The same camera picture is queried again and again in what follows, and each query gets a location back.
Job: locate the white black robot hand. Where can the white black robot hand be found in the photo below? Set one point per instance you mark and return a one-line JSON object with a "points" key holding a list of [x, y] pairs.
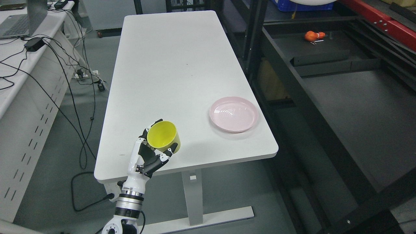
{"points": [[144, 161]]}

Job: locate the yellow plastic cup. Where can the yellow plastic cup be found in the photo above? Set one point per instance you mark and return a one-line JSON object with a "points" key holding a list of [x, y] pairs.
{"points": [[162, 135]]}

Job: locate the orange toy on shelf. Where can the orange toy on shelf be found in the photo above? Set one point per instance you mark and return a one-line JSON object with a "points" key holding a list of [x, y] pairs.
{"points": [[312, 36]]}

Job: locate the black metal shelf rack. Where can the black metal shelf rack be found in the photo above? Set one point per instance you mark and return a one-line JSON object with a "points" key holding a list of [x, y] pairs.
{"points": [[342, 109]]}

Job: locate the white table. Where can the white table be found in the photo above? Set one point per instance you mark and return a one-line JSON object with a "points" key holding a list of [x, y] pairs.
{"points": [[174, 66]]}

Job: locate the pink plastic plate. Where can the pink plastic plate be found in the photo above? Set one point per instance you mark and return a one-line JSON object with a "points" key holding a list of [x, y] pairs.
{"points": [[233, 114]]}

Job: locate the white side desk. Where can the white side desk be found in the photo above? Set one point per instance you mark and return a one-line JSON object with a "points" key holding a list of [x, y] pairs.
{"points": [[35, 85]]}

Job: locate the black power adapter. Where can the black power adapter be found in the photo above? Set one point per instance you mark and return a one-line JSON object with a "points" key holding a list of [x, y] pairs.
{"points": [[34, 44]]}

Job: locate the grey laptop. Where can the grey laptop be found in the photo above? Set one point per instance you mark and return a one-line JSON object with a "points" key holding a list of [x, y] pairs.
{"points": [[24, 25]]}

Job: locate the black phone on desk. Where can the black phone on desk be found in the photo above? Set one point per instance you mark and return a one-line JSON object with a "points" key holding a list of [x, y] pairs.
{"points": [[8, 7]]}

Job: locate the blue plastic crate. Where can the blue plastic crate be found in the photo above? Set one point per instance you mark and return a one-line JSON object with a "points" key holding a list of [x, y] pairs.
{"points": [[289, 6]]}

